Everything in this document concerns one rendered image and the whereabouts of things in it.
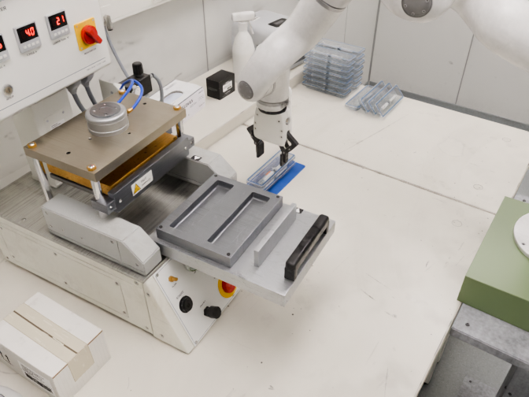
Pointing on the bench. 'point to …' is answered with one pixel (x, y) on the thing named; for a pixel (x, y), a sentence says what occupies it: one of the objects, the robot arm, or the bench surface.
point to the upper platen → (115, 168)
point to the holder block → (220, 219)
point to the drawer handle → (305, 246)
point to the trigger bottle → (242, 42)
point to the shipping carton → (52, 346)
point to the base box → (94, 283)
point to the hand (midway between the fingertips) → (271, 155)
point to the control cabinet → (49, 63)
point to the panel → (164, 280)
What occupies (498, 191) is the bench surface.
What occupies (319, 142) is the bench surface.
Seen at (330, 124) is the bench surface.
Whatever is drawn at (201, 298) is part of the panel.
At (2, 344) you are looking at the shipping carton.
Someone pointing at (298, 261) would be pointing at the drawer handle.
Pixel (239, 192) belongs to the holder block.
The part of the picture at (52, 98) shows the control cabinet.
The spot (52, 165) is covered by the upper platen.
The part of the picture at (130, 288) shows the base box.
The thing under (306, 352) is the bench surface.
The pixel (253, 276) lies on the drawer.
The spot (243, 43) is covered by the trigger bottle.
